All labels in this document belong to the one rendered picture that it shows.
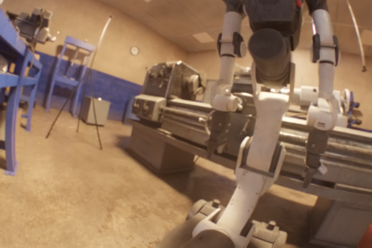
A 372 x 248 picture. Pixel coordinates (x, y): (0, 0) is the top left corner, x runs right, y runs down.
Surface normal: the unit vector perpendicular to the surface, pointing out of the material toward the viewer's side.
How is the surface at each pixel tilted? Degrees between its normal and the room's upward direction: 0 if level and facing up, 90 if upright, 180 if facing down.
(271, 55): 90
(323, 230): 90
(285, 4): 105
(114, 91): 90
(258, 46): 90
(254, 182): 60
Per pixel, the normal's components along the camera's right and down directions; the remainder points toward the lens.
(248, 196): -0.40, -0.64
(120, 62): 0.73, 0.14
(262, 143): -0.58, -0.25
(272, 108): -0.62, -0.01
